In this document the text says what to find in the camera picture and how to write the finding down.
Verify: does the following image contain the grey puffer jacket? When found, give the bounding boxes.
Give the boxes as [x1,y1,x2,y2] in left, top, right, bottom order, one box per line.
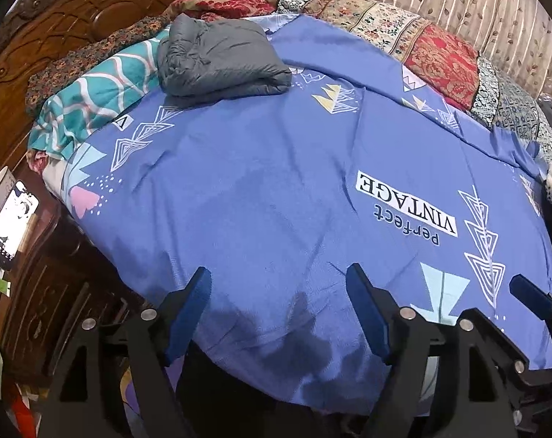
[157,14,292,106]

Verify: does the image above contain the wooden nightstand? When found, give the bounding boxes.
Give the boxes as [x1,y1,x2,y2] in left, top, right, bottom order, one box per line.
[0,163,145,389]

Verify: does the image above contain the white mug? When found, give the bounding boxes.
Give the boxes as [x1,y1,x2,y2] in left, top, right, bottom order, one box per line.
[0,166,16,209]

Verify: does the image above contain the patchwork floral quilt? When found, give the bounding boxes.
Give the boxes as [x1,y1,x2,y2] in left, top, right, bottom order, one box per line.
[166,0,552,162]

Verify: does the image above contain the blue printed bedsheet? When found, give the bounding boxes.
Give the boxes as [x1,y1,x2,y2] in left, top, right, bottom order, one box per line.
[61,16,552,413]

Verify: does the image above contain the teal patterned pillow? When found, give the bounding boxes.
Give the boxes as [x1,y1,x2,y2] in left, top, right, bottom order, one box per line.
[27,28,169,160]

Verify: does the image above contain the dark floral pillow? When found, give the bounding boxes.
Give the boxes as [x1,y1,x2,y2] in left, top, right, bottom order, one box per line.
[24,15,170,117]

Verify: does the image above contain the carved wooden headboard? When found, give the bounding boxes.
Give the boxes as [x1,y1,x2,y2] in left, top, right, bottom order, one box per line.
[0,0,174,169]

